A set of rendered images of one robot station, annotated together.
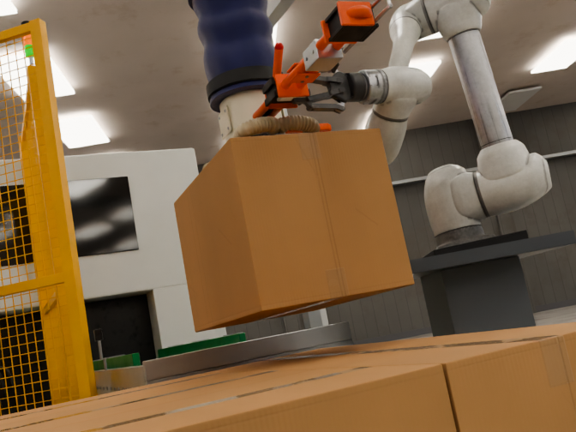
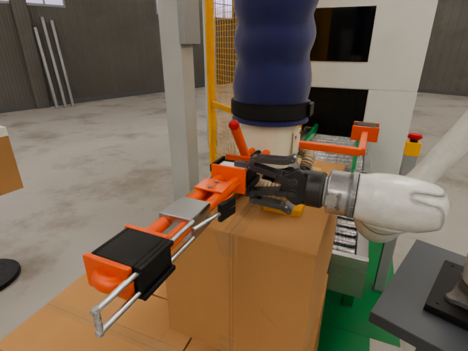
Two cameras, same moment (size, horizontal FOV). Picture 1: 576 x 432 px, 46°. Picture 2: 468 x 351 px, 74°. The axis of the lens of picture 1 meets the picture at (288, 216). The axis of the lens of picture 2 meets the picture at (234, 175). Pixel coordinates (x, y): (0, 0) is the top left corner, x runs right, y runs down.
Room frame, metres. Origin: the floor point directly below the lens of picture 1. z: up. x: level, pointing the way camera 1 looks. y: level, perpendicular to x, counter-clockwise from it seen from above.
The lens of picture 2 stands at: (1.17, -0.54, 1.48)
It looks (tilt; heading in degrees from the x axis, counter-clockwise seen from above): 23 degrees down; 48
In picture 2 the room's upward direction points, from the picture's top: straight up
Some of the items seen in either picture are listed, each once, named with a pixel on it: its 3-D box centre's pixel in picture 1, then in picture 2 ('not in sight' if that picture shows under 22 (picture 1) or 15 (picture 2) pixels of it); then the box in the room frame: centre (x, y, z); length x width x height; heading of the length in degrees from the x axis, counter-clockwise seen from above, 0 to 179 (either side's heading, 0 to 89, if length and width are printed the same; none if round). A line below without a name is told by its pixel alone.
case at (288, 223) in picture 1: (279, 238); (266, 238); (1.84, 0.03, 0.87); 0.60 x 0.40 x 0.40; 24
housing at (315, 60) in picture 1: (322, 55); (186, 218); (1.42, -0.14, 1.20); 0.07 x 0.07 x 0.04; 24
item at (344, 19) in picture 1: (346, 22); (129, 259); (1.30, -0.19, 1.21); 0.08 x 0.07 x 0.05; 24
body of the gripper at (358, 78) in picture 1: (345, 87); (303, 186); (1.68, -0.20, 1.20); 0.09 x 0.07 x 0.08; 115
